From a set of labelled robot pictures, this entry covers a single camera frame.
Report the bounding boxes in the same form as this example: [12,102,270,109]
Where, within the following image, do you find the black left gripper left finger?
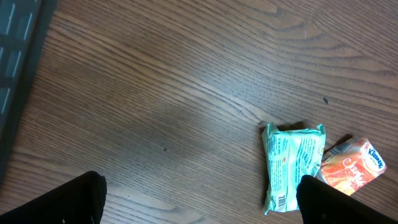
[1,171,107,224]

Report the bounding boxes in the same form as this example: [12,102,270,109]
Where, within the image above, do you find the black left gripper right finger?
[296,175,395,224]

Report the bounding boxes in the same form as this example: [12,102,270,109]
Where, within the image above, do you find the orange tissue pack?
[316,138,387,195]

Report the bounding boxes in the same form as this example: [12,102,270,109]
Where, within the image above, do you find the teal snack packet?
[262,123,326,214]

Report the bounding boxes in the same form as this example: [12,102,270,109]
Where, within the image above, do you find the black wire basket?
[1,0,58,179]

